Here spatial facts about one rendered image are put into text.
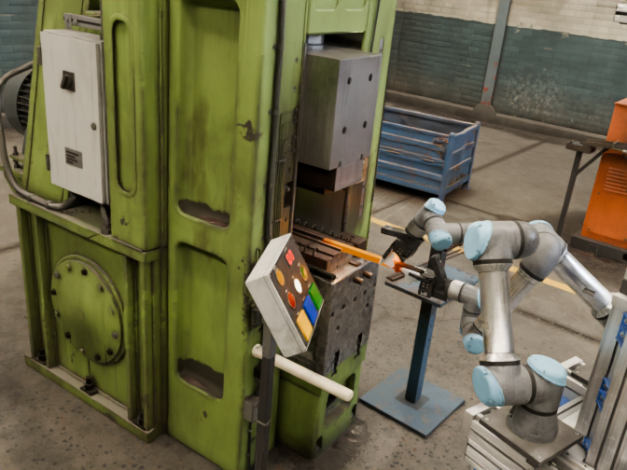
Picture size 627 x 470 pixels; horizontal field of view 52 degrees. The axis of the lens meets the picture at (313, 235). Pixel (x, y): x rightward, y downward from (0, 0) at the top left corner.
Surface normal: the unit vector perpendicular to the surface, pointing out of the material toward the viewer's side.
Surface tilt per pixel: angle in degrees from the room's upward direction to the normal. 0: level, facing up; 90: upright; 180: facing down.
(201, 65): 89
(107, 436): 0
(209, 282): 90
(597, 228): 90
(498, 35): 90
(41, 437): 0
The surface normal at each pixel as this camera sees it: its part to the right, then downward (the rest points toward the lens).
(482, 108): -0.62, 0.25
